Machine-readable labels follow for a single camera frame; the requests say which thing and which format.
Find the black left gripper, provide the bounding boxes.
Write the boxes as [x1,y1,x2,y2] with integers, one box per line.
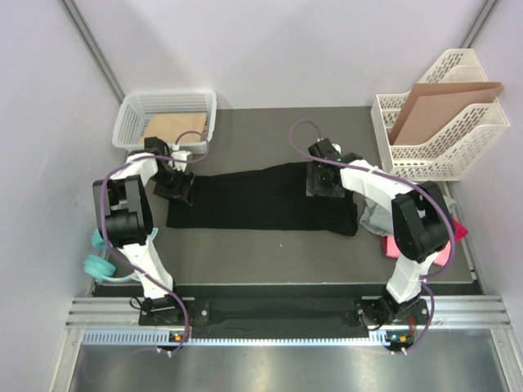
[150,166,197,207]

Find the black t shirt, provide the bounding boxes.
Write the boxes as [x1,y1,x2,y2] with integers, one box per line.
[166,162,358,237]

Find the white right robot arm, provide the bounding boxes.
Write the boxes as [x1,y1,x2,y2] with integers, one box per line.
[307,138,454,323]

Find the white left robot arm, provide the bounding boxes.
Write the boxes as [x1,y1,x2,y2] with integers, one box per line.
[92,137,196,327]

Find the beige folded t shirt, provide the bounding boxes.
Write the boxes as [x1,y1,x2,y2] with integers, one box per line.
[139,113,208,144]

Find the white perforated plastic basket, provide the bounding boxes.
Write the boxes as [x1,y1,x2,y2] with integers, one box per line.
[112,90,217,154]

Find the grey t shirt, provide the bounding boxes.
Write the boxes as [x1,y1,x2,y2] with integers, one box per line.
[359,198,393,237]

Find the pink t shirt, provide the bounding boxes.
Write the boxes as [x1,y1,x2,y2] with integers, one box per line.
[382,235,450,266]

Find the teal cat ear headphones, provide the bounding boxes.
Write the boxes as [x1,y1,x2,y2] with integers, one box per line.
[83,229,139,283]

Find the white plastic file organizer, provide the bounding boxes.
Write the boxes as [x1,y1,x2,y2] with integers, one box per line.
[370,49,510,181]

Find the brown cardboard folder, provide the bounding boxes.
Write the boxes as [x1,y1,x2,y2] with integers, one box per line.
[389,82,503,145]

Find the red cloth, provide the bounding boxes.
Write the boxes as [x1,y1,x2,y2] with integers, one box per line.
[451,218,468,243]

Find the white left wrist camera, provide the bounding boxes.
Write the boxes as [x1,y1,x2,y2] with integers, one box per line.
[168,145,193,172]

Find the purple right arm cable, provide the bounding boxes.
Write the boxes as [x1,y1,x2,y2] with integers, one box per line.
[288,120,457,354]

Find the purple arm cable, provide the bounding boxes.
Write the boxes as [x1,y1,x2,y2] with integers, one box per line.
[288,120,457,354]
[100,130,212,355]

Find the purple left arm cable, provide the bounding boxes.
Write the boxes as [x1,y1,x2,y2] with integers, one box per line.
[100,130,212,355]

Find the white slotted cable duct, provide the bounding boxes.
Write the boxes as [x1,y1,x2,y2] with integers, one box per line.
[82,329,390,348]

